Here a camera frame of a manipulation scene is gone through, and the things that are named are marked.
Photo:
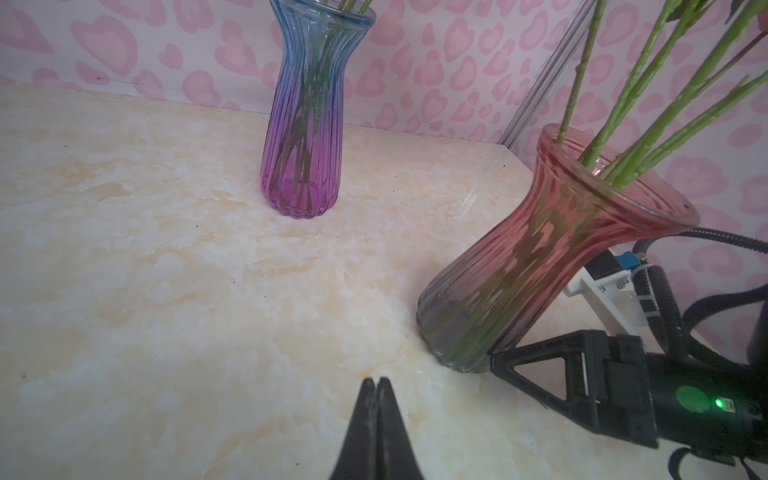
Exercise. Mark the purple blue glass vase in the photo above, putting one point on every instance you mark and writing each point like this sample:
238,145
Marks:
302,156

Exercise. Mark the cream and red rose stem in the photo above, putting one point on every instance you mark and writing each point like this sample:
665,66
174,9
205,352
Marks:
742,15

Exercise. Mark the green leafy flower stem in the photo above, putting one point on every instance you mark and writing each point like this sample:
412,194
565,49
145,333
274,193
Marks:
581,68

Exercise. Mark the red grey glass vase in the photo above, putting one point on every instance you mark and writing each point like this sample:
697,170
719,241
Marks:
488,298

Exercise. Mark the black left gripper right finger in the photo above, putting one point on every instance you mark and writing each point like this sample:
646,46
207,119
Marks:
394,456

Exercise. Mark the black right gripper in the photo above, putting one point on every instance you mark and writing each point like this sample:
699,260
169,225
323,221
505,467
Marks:
599,382

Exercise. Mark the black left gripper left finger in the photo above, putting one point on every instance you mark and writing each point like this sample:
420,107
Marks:
358,458

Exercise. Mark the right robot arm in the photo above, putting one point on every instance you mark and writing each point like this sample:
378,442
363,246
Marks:
715,413

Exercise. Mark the aluminium frame post right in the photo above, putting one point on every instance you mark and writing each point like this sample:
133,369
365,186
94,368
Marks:
566,48

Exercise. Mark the white blue large rose stem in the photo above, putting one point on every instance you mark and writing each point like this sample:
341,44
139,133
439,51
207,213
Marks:
638,168

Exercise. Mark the light blue rose stem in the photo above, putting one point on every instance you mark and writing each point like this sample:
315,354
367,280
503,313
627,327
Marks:
684,14

